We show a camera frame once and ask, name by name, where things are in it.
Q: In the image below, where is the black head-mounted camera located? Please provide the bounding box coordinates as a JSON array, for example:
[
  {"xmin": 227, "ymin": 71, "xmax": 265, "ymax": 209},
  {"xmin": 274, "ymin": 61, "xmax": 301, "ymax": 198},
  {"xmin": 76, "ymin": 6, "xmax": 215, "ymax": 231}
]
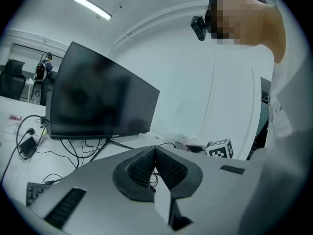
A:
[{"xmin": 190, "ymin": 15, "xmax": 207, "ymax": 42}]

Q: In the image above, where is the ceiling tube light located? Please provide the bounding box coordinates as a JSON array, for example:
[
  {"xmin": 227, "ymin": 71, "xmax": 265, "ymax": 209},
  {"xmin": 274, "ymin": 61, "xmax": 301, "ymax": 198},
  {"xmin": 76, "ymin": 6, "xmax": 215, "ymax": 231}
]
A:
[{"xmin": 73, "ymin": 0, "xmax": 112, "ymax": 21}]

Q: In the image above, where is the black power adapter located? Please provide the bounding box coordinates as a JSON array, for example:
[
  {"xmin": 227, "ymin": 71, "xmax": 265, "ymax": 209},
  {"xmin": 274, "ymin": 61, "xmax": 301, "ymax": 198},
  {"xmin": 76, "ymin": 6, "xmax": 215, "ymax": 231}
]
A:
[{"xmin": 18, "ymin": 136, "xmax": 38, "ymax": 159}]

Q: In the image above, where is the person's head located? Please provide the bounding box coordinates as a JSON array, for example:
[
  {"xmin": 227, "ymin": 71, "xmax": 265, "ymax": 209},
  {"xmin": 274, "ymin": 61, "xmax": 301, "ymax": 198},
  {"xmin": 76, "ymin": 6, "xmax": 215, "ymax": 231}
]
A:
[{"xmin": 207, "ymin": 0, "xmax": 287, "ymax": 64}]

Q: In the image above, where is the black keyboard cable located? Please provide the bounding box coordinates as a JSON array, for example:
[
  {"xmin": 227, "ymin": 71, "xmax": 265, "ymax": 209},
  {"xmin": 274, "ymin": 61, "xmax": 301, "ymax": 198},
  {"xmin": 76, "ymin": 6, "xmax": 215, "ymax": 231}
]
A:
[{"xmin": 43, "ymin": 173, "xmax": 64, "ymax": 185}]

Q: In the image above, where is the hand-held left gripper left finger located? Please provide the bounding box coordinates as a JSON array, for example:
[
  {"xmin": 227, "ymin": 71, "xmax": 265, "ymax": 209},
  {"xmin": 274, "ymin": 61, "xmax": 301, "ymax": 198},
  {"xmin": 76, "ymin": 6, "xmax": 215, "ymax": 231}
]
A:
[{"xmin": 29, "ymin": 145, "xmax": 177, "ymax": 235}]

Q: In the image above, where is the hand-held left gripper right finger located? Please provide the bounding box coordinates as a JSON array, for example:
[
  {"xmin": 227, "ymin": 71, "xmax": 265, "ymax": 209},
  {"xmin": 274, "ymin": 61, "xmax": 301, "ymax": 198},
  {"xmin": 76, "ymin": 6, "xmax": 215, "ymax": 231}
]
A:
[{"xmin": 156, "ymin": 145, "xmax": 252, "ymax": 235}]

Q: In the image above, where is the clear plastic bag with contents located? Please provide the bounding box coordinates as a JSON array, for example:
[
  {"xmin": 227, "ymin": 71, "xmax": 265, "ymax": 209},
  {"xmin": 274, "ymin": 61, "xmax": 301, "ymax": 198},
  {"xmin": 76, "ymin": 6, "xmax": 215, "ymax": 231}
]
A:
[{"xmin": 165, "ymin": 133, "xmax": 203, "ymax": 148}]

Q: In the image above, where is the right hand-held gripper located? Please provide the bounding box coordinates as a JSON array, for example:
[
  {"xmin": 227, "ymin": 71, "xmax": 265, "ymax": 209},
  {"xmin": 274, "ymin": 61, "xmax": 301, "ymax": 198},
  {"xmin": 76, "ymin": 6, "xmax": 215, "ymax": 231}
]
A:
[{"xmin": 175, "ymin": 138, "xmax": 234, "ymax": 159}]

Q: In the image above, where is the black keyboard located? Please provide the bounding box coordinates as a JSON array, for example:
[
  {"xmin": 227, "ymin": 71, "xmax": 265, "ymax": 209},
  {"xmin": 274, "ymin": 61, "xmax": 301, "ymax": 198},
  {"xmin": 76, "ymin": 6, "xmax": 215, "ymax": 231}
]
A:
[{"xmin": 25, "ymin": 182, "xmax": 53, "ymax": 207}]

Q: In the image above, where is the person's white printed shirt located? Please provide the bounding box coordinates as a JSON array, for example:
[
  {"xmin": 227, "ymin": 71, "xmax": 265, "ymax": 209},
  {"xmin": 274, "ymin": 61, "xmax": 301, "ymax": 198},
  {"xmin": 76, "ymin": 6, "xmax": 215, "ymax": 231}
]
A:
[{"xmin": 238, "ymin": 43, "xmax": 313, "ymax": 235}]

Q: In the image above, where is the dark framed glass window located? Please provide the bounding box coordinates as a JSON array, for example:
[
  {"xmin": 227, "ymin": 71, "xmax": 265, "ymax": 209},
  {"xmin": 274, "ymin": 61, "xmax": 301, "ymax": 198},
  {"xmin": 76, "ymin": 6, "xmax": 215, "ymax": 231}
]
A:
[{"xmin": 246, "ymin": 76, "xmax": 272, "ymax": 161}]

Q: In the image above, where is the black curved monitor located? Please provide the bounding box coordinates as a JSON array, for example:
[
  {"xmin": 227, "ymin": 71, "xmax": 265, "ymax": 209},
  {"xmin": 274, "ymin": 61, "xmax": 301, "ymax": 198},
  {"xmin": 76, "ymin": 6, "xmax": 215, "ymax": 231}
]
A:
[{"xmin": 50, "ymin": 41, "xmax": 160, "ymax": 163}]

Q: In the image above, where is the long black power cable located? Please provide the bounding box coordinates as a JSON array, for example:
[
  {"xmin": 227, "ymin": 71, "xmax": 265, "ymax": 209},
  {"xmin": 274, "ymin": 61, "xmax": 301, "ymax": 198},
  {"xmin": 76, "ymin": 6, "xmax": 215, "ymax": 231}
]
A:
[{"xmin": 1, "ymin": 115, "xmax": 51, "ymax": 183}]

